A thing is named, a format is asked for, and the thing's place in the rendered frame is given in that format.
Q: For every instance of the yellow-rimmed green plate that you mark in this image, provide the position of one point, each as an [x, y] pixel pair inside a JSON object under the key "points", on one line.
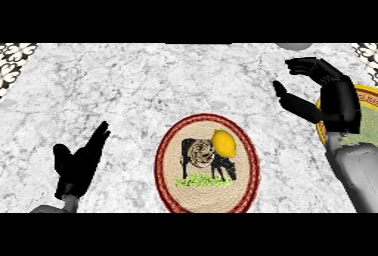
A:
{"points": [[366, 126]]}

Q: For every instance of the grey round object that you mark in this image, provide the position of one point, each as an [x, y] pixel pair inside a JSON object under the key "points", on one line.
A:
{"points": [[292, 46]]}

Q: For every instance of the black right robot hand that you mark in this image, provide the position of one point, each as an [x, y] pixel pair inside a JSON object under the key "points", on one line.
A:
{"points": [[333, 100]]}

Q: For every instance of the oval red-rimmed woven placemat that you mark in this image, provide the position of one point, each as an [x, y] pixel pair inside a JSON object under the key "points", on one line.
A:
{"points": [[206, 163]]}

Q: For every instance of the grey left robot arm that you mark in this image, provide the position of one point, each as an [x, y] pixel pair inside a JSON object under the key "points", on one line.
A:
{"points": [[60, 205]]}

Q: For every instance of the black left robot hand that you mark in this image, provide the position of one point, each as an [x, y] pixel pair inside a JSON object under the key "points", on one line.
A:
{"points": [[78, 166]]}

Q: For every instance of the yellow cupcake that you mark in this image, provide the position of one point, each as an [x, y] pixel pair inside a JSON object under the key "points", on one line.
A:
{"points": [[223, 143]]}

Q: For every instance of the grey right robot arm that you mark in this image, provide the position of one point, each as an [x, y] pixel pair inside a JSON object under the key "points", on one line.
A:
{"points": [[354, 173]]}

